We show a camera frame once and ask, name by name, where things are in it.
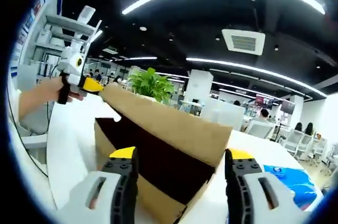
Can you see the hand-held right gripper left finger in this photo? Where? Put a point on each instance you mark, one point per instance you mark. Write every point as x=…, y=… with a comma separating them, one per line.
x=118, y=181

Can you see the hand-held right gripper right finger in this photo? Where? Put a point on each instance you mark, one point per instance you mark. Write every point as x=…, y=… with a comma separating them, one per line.
x=237, y=181

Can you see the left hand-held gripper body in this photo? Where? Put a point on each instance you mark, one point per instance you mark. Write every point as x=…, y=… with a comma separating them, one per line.
x=72, y=63

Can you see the blue tissue pack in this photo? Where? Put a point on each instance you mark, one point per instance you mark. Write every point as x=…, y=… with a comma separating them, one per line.
x=295, y=181

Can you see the brown cardboard shoe box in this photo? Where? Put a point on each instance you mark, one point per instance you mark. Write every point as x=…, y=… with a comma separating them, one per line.
x=171, y=129

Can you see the person's left hand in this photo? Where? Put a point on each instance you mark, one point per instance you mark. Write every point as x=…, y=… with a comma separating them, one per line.
x=56, y=90

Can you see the grey metal shelf rack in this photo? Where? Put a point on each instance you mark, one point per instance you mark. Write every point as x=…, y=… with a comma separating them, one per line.
x=66, y=20

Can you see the green potted plant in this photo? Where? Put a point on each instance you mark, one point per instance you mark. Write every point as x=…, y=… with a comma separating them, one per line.
x=150, y=84

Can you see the row of white office chairs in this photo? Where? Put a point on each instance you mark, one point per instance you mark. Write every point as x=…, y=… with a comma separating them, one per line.
x=298, y=139

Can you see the small hanging screen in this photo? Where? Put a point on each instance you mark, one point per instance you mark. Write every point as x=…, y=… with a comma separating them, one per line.
x=287, y=107
x=261, y=99

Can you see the ceiling air vent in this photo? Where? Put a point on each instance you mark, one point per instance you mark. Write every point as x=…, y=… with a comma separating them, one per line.
x=243, y=41

